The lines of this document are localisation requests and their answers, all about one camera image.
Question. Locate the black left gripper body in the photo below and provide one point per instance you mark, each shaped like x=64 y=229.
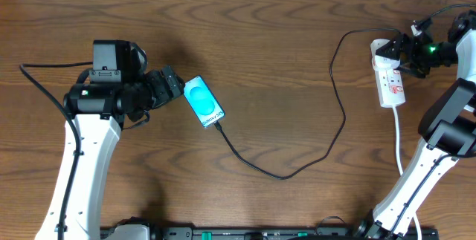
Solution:
x=169 y=82

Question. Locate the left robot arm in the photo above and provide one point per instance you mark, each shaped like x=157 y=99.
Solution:
x=118 y=86

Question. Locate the white power strip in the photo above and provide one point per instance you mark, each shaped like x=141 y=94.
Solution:
x=388 y=78

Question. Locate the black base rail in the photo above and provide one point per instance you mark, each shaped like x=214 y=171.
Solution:
x=187 y=233

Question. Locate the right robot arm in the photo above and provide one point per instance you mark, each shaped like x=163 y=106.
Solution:
x=446 y=136

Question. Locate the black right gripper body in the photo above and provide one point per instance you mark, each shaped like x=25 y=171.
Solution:
x=433 y=54

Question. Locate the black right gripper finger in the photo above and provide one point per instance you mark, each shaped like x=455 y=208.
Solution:
x=393 y=49
x=414 y=72

